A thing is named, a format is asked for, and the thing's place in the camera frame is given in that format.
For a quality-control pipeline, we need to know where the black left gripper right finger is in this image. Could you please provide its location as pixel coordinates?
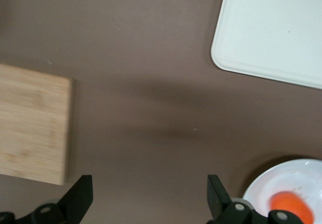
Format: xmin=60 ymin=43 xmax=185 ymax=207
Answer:
xmin=206 ymin=174 xmax=267 ymax=224

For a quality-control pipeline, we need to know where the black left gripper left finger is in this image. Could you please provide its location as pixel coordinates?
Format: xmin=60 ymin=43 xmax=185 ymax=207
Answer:
xmin=32 ymin=174 xmax=94 ymax=224

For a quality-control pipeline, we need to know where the orange fruit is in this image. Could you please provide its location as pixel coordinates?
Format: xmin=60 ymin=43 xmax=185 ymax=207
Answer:
xmin=269 ymin=191 xmax=315 ymax=224

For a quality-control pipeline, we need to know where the white round plate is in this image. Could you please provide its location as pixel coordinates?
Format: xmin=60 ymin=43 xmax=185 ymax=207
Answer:
xmin=241 ymin=158 xmax=322 ymax=224

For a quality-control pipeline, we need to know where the wooden cutting board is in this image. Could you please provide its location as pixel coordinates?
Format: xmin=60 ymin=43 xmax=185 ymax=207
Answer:
xmin=0 ymin=63 xmax=74 ymax=186

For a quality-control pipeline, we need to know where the cream tray with bear print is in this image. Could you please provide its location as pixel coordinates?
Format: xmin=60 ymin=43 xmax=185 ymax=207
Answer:
xmin=210 ymin=0 xmax=322 ymax=90

